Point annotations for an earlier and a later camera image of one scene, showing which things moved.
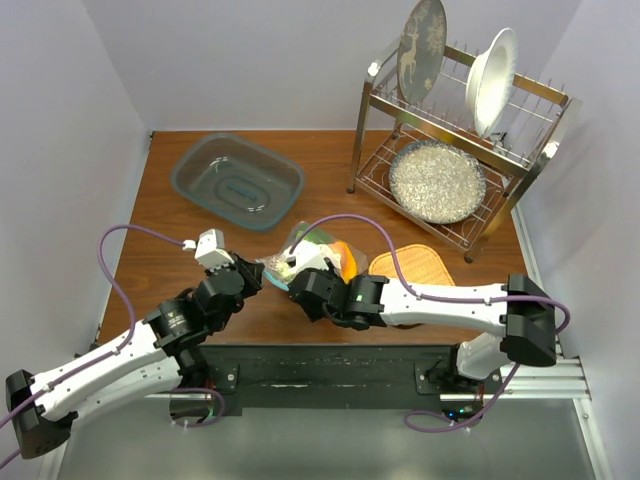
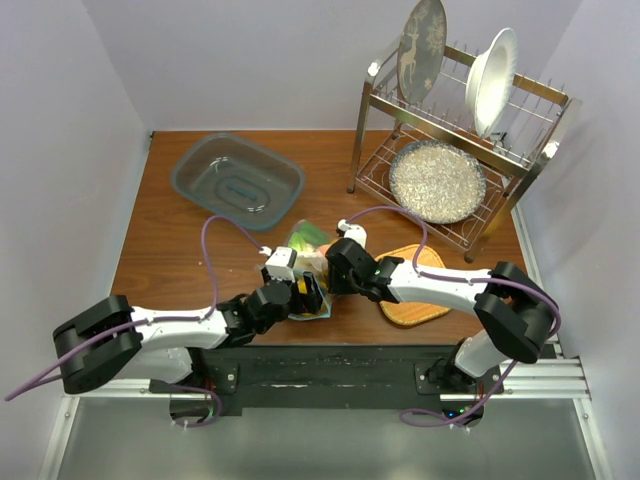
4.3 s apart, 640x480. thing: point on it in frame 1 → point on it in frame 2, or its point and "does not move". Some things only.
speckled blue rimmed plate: [436, 182] does not move
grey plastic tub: [236, 180] does not move
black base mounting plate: [344, 377] does not move
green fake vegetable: [314, 234] does not move
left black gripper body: [228, 313] → [286, 309]
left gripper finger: [252, 275] → [314, 293]
